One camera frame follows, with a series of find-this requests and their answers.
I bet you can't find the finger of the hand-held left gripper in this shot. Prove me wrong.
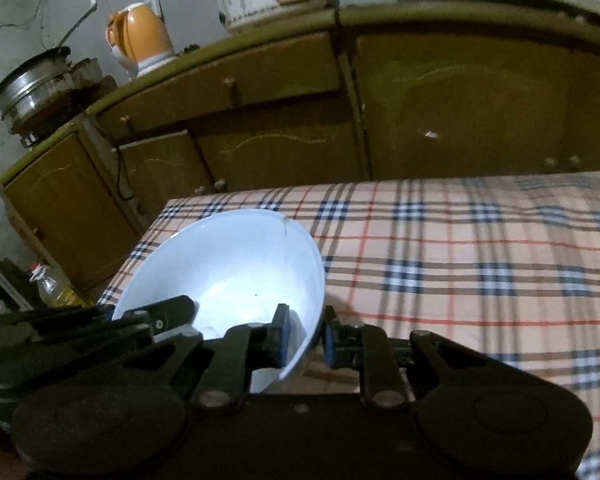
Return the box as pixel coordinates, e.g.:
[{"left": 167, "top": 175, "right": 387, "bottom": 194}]
[{"left": 111, "top": 294, "right": 202, "bottom": 343}]

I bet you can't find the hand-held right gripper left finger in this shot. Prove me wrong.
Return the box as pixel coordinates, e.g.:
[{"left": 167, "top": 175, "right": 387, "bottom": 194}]
[{"left": 150, "top": 302, "right": 302, "bottom": 409}]

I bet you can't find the orange electric kettle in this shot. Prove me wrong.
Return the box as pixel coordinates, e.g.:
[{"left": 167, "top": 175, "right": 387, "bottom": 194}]
[{"left": 105, "top": 2, "right": 177, "bottom": 82}]

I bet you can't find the plastic oil bottle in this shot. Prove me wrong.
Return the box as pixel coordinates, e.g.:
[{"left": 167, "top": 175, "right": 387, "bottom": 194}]
[{"left": 29, "top": 261, "right": 89, "bottom": 310}]

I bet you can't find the large white bowl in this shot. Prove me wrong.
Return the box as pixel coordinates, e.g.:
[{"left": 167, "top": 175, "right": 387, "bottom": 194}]
[{"left": 111, "top": 209, "right": 327, "bottom": 395}]

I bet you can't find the black cable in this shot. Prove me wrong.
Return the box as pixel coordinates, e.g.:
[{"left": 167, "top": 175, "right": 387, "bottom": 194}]
[{"left": 112, "top": 146, "right": 137, "bottom": 202}]

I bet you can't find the steel steamer pot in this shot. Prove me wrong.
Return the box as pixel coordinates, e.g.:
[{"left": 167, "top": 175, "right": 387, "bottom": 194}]
[{"left": 0, "top": 46, "right": 104, "bottom": 137}]

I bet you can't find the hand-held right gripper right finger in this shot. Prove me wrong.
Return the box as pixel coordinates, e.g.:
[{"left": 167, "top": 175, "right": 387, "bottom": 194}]
[{"left": 324, "top": 305, "right": 487, "bottom": 409}]

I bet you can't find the wooden kitchen cabinet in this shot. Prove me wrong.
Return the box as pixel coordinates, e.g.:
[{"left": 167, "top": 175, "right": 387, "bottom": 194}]
[{"left": 0, "top": 0, "right": 600, "bottom": 293}]

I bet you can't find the plaid tablecloth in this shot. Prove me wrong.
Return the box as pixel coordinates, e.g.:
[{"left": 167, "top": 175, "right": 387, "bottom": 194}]
[{"left": 97, "top": 170, "right": 600, "bottom": 480}]

